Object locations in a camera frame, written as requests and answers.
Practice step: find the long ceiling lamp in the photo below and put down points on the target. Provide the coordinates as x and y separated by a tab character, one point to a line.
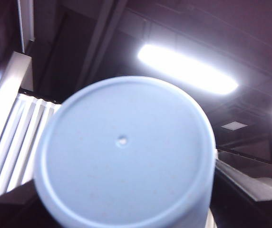
188	69

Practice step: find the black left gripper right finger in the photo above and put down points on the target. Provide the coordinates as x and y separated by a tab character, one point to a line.
250	209

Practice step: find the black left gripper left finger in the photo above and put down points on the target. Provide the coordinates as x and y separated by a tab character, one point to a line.
10	211

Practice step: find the white vertical blinds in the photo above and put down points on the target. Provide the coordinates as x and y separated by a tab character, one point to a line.
17	142

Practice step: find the square ceiling vent panel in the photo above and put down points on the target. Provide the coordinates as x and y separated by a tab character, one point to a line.
234	126

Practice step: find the blue ribbed plastic cup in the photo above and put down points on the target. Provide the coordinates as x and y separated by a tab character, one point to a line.
124	154

